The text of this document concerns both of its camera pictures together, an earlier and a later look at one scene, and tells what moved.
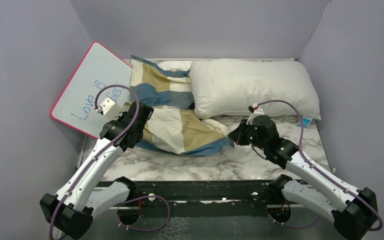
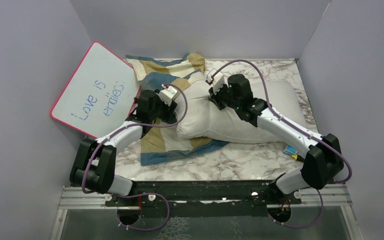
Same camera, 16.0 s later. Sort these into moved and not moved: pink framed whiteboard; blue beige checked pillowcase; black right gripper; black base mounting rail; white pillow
Moved: blue beige checked pillowcase; white pillow; black right gripper
Not moved: pink framed whiteboard; black base mounting rail
